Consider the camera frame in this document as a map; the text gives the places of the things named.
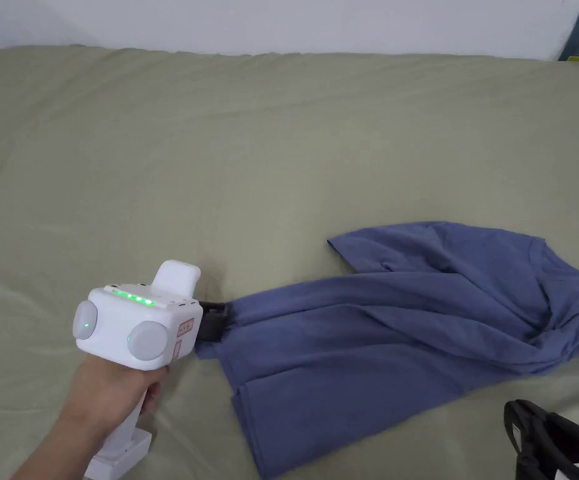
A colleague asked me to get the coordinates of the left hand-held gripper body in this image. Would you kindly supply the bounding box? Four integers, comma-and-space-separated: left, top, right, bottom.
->
73, 259, 231, 480

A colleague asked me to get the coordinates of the dark blue shirt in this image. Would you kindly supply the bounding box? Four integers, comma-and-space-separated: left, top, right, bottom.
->
196, 221, 579, 478

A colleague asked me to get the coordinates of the person's left hand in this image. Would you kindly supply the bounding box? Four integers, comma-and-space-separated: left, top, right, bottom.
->
56, 351, 171, 455

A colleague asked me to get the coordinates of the bed with pale green sheet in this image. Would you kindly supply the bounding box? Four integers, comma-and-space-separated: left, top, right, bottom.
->
0, 44, 579, 480

